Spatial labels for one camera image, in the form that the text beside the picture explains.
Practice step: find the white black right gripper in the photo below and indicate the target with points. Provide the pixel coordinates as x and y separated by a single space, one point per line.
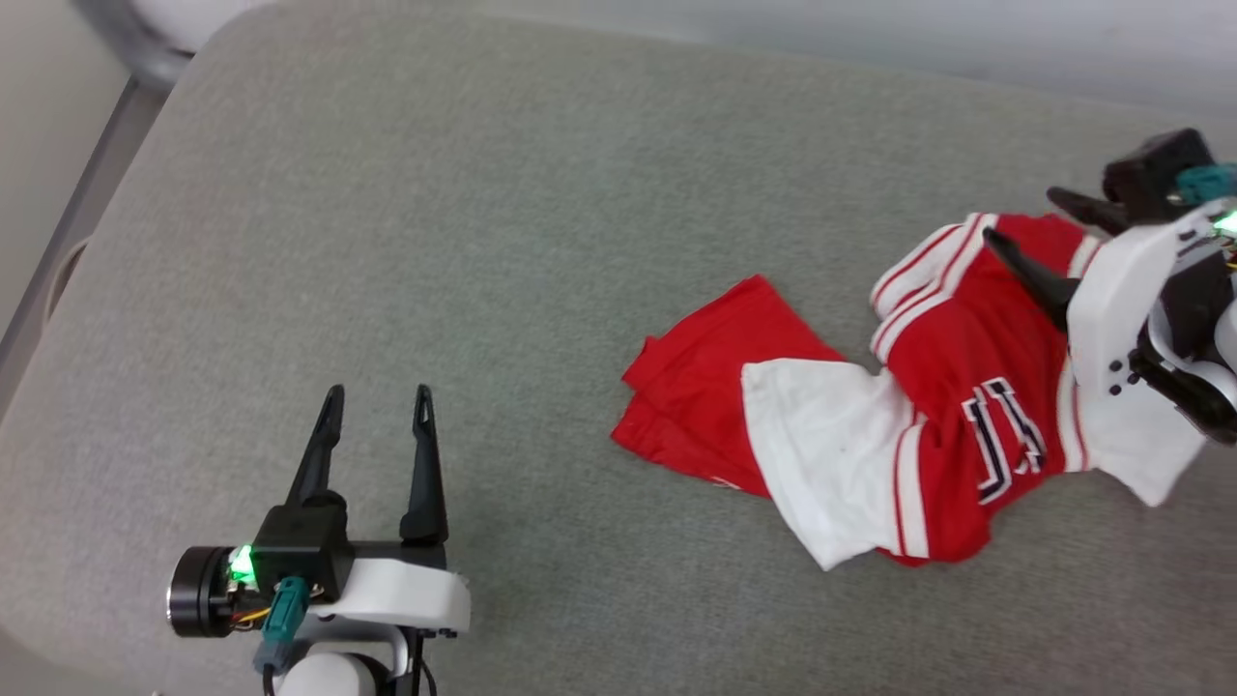
1111 300

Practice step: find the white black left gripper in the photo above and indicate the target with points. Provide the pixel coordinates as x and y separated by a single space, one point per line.
406 594

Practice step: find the red white basketball jersey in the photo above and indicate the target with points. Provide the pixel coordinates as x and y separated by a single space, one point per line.
966 338

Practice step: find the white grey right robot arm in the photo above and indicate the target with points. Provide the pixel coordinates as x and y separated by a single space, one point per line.
1229 338

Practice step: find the grey baseboard strip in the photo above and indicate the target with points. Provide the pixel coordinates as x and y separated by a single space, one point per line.
77 222

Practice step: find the white grey round object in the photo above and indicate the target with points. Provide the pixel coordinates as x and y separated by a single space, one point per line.
174 24

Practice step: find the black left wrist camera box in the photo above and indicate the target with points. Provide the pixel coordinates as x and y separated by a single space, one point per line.
300 541

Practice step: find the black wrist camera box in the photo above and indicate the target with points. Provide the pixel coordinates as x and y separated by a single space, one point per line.
1150 174
300 541

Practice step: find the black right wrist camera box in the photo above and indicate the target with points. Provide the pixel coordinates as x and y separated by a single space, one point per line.
1150 174

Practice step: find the teal right camera connector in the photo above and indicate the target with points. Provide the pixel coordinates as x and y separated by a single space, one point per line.
1208 184

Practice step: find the teal camera connector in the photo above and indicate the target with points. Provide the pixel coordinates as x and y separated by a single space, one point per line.
1208 184
285 619

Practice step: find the teal left camera connector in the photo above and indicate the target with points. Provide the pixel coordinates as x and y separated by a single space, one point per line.
285 619

